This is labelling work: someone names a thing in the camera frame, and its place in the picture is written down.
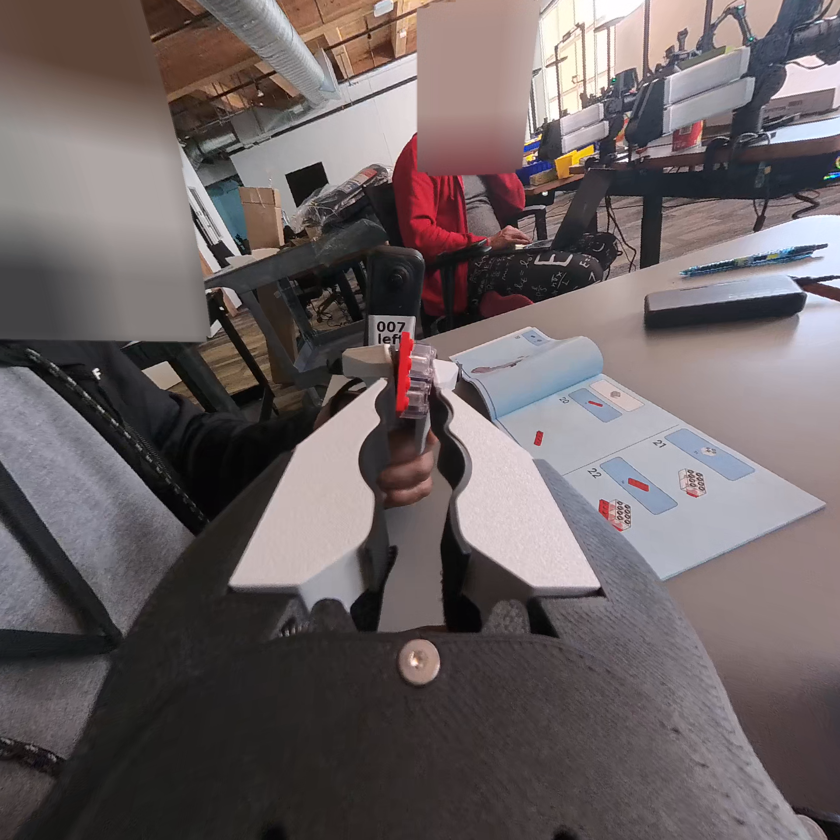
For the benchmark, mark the black tabletop robot arm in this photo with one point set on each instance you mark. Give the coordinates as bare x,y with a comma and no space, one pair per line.
581,128
702,85

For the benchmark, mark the plastic wrapped black bags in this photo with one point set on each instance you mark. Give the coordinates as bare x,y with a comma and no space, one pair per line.
348,190

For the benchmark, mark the black monitor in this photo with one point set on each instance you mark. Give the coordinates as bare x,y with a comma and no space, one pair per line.
306,184

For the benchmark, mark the toy brick instruction booklet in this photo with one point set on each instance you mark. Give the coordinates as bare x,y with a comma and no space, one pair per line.
689,525

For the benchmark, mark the computer tower with lit fans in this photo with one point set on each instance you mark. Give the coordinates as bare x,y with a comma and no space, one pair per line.
832,167

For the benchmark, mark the grey metal table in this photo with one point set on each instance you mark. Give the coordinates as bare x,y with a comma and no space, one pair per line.
295,256

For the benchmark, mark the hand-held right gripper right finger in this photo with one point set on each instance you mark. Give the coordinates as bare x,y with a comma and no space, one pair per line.
525,525

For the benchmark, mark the black metal frame stand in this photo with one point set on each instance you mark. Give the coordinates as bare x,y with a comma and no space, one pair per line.
583,59

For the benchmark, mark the red container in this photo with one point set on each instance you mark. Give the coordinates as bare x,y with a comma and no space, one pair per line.
687,138

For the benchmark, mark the blue pen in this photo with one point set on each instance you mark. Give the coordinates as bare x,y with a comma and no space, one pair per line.
754,258

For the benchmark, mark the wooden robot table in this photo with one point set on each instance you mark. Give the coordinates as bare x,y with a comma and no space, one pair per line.
689,164

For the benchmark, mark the person's left forearm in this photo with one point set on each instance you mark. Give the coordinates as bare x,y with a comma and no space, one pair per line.
229,446

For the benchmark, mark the black box device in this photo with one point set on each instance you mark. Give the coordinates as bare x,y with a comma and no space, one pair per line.
722,302

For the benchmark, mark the clear toy brick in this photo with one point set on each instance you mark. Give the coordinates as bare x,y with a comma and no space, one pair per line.
423,380

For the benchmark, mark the person's left hand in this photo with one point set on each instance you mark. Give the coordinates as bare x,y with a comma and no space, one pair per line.
410,482

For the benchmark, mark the black office chair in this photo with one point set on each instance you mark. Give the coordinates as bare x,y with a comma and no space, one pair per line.
380,210

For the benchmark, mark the dark laptop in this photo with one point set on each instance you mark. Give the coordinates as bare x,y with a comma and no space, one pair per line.
584,210

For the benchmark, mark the silver ventilation duct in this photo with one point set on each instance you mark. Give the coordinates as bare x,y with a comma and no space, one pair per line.
275,39

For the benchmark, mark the cardboard box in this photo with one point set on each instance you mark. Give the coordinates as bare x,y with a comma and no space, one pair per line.
261,216

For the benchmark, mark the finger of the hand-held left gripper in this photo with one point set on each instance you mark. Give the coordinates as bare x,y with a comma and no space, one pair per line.
446,374
367,362

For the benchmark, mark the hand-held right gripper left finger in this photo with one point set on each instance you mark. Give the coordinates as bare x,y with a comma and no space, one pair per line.
308,518

